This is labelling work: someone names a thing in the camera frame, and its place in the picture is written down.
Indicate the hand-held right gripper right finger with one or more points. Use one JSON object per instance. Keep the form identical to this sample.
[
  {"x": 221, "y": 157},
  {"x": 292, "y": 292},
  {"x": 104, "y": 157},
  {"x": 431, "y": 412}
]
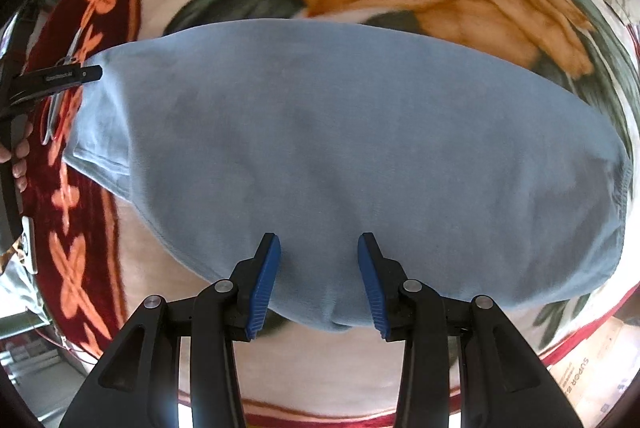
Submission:
[{"x": 372, "y": 283}]

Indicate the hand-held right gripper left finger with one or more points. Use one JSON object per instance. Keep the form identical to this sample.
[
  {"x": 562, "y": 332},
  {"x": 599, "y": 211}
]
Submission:
[{"x": 262, "y": 278}]

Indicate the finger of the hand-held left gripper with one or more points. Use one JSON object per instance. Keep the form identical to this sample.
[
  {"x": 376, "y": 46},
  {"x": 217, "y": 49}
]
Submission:
[{"x": 70, "y": 77}]

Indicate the light blue pants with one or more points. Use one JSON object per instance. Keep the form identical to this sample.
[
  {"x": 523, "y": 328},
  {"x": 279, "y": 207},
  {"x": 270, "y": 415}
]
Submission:
[{"x": 350, "y": 133}]

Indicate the person's left hand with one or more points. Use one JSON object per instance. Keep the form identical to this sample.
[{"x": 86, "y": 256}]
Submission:
[{"x": 20, "y": 150}]

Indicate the metal scissors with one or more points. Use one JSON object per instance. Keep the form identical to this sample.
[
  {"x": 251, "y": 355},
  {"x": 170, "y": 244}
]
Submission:
[{"x": 62, "y": 108}]

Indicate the white plastic object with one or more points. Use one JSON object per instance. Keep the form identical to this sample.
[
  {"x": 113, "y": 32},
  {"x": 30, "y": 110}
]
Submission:
[{"x": 30, "y": 245}]

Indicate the cardboard box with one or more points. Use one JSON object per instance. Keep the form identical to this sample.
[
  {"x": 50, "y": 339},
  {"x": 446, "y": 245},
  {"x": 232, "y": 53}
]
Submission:
[{"x": 590, "y": 368}]

